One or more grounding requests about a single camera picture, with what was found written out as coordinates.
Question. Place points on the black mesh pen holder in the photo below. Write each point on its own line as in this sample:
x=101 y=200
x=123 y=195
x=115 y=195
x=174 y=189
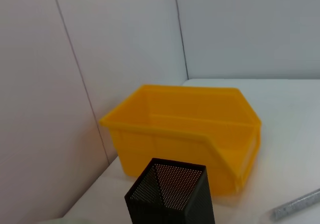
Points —
x=200 y=204

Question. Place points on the silver glitter pen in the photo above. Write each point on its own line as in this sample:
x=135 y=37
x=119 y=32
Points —
x=295 y=204

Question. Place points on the yellow plastic storage bin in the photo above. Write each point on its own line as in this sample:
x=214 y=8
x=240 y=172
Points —
x=180 y=143

